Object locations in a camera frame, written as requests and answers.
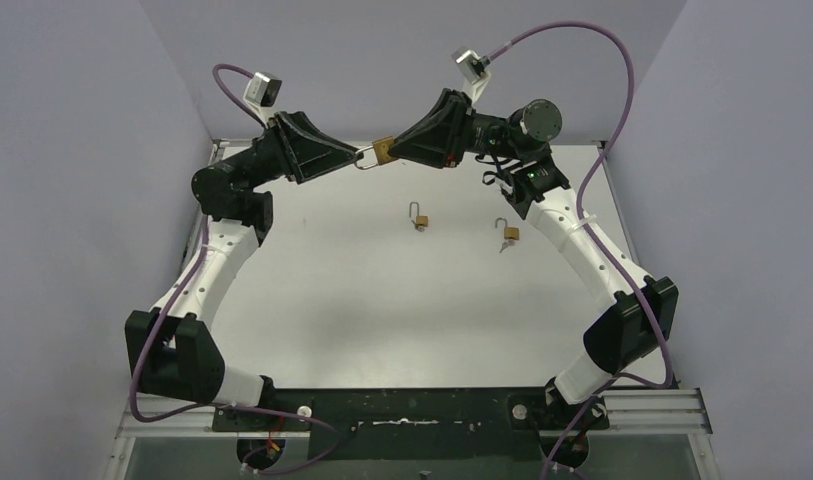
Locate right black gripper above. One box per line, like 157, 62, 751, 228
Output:
388, 89, 524, 169

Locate brass padlock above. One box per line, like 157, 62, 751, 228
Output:
494, 217, 520, 242
408, 201, 429, 229
353, 136, 397, 171

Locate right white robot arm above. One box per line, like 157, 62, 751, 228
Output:
389, 89, 678, 427

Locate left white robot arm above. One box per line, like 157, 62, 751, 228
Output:
124, 112, 362, 427

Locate right padlock keys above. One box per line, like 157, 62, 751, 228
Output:
499, 239, 516, 253

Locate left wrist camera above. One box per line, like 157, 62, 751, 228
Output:
242, 71, 283, 124

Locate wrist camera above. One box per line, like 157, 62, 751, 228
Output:
242, 71, 283, 124
451, 47, 492, 104

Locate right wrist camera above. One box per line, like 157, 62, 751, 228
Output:
451, 47, 492, 104

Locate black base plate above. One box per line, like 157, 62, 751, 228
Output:
212, 387, 610, 465

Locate aluminium rail frame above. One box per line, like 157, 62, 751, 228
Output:
104, 137, 724, 480

